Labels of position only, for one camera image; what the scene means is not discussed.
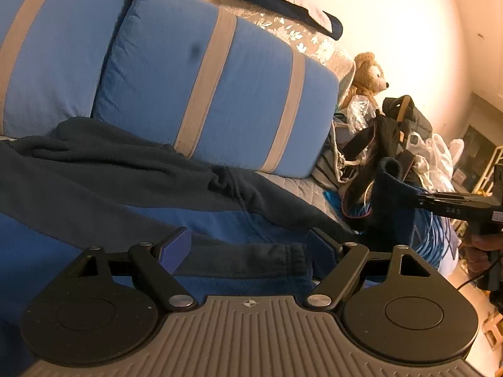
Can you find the clear plastic wrap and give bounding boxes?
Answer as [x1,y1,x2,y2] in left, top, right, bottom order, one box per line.
[346,94,380,134]

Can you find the silver floral cushion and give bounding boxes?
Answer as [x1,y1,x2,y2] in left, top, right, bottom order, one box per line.
[185,0,356,107]

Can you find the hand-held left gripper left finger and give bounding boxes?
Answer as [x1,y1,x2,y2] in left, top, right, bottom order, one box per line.
[73,227,199,310]

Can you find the white plastic bags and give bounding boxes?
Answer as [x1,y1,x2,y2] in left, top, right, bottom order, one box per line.
[406,131,466,193]

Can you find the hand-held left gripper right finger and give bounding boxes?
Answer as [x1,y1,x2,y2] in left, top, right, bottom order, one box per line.
[302,228,433,310]

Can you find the black bag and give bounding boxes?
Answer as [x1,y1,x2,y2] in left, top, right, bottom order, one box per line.
[340,96,433,221]

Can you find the navy and pink garment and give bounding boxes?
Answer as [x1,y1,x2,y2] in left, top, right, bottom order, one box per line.
[228,0,343,41]

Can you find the blue cord bundle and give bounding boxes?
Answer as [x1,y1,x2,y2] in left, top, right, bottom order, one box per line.
[412,206,460,271]

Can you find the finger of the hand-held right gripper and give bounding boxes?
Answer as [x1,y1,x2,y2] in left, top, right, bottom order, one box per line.
[411,191,443,207]

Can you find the brown teddy bear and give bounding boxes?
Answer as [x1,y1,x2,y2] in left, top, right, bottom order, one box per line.
[338,52,390,111]

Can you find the person's right hand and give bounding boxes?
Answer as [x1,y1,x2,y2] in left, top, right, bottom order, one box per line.
[460,232,503,273]

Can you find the blue grey-striped pillow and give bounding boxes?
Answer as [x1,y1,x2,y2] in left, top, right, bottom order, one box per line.
[92,0,340,179]
[0,0,130,138]

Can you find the blue fleece jacket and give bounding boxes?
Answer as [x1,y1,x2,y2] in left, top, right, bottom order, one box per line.
[0,117,419,377]

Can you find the white metal rack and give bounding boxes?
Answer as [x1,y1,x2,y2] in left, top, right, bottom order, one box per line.
[469,145,503,197]

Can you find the grey striped bag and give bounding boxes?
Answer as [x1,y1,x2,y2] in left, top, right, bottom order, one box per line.
[312,118,358,183]

